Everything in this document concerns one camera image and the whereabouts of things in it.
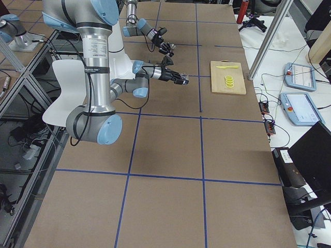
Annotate black computer box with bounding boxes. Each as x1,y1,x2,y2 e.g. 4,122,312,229
272,147,306,189

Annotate red cylinder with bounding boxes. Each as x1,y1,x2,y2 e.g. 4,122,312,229
236,0,249,24

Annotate aluminium frame post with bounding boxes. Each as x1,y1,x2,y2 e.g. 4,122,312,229
248,0,293,81

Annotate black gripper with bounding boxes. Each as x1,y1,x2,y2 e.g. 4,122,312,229
159,67,189,85
152,35,174,57

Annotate steel jigger measuring cup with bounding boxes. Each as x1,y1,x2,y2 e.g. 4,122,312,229
169,43,176,57

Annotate black monitor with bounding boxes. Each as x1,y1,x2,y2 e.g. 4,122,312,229
289,121,330,192

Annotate white plastic chair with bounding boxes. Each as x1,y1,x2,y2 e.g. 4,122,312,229
42,59,86,127

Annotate bamboo cutting board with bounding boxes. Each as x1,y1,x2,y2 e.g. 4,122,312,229
210,61,246,95

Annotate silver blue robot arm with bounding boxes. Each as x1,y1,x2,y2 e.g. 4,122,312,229
123,1,176,57
42,1,189,146

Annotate blue teach pendant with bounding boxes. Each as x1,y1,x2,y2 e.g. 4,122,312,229
284,63,317,92
279,92,325,127

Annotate near blue teach pendant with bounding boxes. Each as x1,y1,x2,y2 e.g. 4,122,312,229
279,92,325,127

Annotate yellow plastic knife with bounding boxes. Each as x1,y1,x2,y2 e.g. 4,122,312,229
216,66,239,69

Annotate lemon slices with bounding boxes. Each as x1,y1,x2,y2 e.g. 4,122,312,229
224,75,234,88

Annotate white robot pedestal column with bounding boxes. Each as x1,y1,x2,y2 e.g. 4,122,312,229
108,21,135,79

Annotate black tripod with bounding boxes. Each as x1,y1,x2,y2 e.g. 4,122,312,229
238,16,267,33

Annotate far blue teach pendant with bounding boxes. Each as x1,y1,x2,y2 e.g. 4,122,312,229
284,63,317,92

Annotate clear glass measuring cup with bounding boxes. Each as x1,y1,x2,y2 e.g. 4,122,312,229
180,74,189,84

